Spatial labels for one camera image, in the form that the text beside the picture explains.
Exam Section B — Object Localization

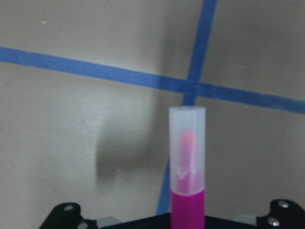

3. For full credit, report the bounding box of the pink highlighter pen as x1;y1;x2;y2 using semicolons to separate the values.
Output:
169;106;206;229

